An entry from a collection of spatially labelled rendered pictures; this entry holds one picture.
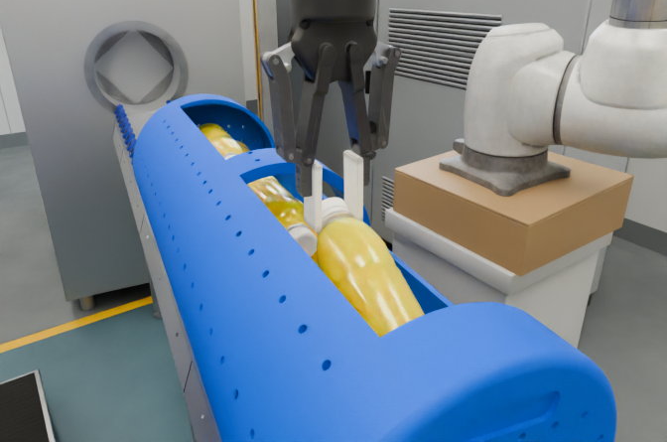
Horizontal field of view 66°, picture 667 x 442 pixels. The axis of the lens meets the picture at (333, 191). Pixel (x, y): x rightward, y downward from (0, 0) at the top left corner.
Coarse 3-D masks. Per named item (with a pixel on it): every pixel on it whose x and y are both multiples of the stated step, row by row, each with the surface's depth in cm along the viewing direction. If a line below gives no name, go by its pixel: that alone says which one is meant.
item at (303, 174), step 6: (300, 150) 48; (282, 156) 47; (300, 156) 48; (294, 162) 48; (300, 162) 48; (300, 168) 48; (306, 168) 48; (300, 174) 48; (306, 174) 49; (300, 180) 49; (306, 180) 49; (300, 186) 49; (306, 186) 49; (300, 192) 49; (306, 192) 49
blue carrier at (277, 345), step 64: (192, 128) 83; (256, 128) 110; (192, 192) 66; (192, 256) 57; (256, 256) 48; (192, 320) 53; (256, 320) 42; (320, 320) 38; (448, 320) 35; (512, 320) 36; (256, 384) 38; (320, 384) 34; (384, 384) 31; (448, 384) 30; (512, 384) 31; (576, 384) 35
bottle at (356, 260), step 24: (336, 216) 51; (336, 240) 48; (360, 240) 47; (336, 264) 46; (360, 264) 46; (384, 264) 46; (360, 288) 44; (384, 288) 44; (408, 288) 46; (360, 312) 44; (384, 312) 43; (408, 312) 43
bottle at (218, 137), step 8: (200, 128) 101; (208, 128) 99; (216, 128) 99; (208, 136) 95; (216, 136) 94; (224, 136) 93; (216, 144) 91; (224, 144) 90; (232, 144) 91; (224, 152) 89; (232, 152) 90; (240, 152) 91
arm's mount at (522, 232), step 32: (576, 160) 104; (416, 192) 100; (448, 192) 92; (480, 192) 91; (544, 192) 90; (576, 192) 90; (608, 192) 92; (448, 224) 94; (480, 224) 88; (512, 224) 82; (544, 224) 82; (576, 224) 89; (608, 224) 96; (512, 256) 84; (544, 256) 86
